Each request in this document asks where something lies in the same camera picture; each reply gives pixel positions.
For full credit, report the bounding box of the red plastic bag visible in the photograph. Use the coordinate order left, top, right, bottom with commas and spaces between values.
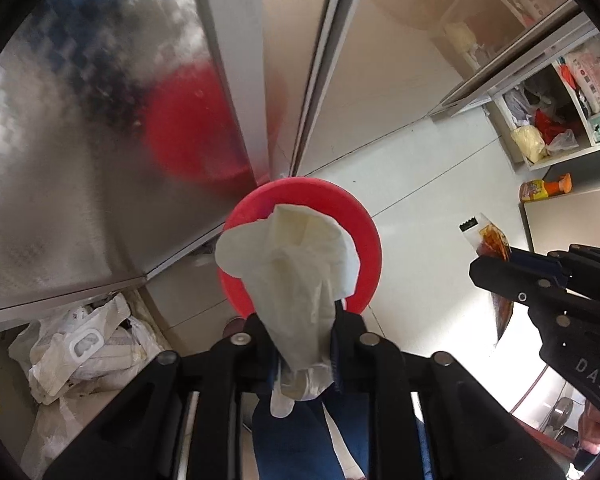
535, 110, 578, 146

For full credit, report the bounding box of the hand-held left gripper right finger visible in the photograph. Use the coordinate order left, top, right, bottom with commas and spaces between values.
330, 310, 566, 480

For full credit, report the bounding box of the red trash bin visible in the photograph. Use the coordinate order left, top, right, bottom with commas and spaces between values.
219, 176, 382, 317

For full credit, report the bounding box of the metal cabinet door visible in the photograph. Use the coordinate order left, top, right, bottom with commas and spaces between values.
292, 0, 486, 178
0, 0, 273, 321

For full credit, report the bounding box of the yellow plastic bag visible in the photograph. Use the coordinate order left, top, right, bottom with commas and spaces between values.
511, 126, 547, 163

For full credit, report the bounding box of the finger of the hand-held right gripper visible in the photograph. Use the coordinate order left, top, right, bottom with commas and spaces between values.
469, 256, 581, 311
510, 244, 600, 301

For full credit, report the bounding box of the beige cabinet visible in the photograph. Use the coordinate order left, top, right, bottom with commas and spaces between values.
522, 185, 600, 256

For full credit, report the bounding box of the person's right hand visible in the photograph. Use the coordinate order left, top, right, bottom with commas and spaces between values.
577, 400, 600, 461

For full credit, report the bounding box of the clear plastic bag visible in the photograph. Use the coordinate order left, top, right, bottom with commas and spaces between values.
547, 130, 579, 156

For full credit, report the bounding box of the white plastic shopping bag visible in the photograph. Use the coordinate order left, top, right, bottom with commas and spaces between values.
9, 294, 163, 406

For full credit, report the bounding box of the white rubber glove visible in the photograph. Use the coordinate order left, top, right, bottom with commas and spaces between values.
215, 203, 359, 418

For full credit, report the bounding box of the white printed bag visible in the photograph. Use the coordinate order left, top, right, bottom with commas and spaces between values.
562, 42, 600, 113

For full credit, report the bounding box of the orange bottle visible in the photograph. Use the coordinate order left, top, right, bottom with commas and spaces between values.
519, 173, 573, 204

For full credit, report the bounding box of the open under-counter shelf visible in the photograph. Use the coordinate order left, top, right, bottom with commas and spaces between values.
430, 0, 600, 176

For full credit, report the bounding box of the red sauce packet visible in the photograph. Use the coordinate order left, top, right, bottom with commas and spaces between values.
459, 214, 518, 348

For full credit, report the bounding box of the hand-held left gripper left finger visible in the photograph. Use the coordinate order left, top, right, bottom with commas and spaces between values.
42, 316, 281, 480

